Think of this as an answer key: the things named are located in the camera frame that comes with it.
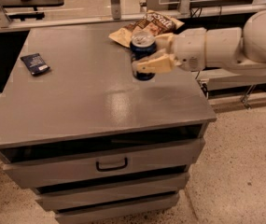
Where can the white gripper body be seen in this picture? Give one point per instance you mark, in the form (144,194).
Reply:
(189,49)

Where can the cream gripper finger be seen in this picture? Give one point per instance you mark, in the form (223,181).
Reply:
(164,41)
(158,62)

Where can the blue pepsi can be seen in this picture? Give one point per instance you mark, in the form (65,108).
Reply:
(142,45)

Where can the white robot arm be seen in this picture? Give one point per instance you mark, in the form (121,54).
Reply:
(238,50)

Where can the brown chip bag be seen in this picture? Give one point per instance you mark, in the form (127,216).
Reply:
(153,22)

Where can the top grey drawer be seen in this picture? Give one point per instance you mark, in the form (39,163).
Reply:
(67,169)

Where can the grey drawer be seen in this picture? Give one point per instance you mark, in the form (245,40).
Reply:
(67,169)
(164,201)
(113,192)

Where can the grey drawer cabinet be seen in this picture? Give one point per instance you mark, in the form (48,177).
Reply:
(89,101)

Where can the middle grey drawer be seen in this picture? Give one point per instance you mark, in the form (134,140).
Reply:
(113,192)

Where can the dark blue snack packet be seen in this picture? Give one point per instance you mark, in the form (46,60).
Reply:
(35,64)

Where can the grey metal railing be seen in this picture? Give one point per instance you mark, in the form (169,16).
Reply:
(90,11)

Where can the bottom grey drawer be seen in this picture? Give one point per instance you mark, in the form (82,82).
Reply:
(164,201)

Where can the black drawer handle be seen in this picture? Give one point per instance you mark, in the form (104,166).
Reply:
(111,166)

